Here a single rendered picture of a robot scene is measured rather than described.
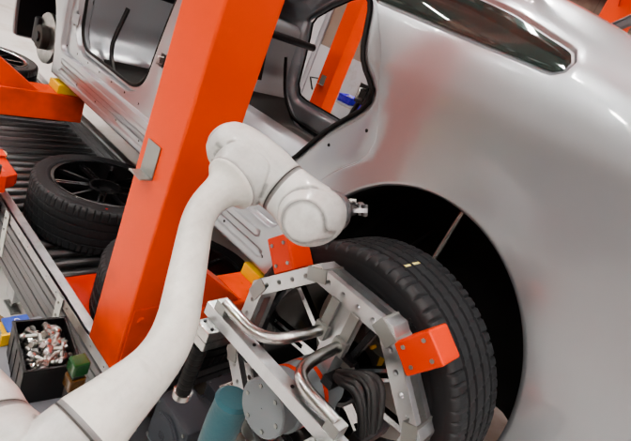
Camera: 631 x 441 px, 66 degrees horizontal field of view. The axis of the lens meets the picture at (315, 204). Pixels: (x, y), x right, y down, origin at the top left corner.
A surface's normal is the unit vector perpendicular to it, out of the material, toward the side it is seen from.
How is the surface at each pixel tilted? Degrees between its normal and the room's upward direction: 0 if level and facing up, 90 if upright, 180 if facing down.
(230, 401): 0
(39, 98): 90
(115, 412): 39
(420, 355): 90
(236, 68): 90
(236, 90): 90
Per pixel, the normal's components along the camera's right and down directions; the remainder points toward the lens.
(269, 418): -0.65, 0.02
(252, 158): 0.22, -0.44
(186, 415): 0.37, -0.87
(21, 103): 0.67, 0.50
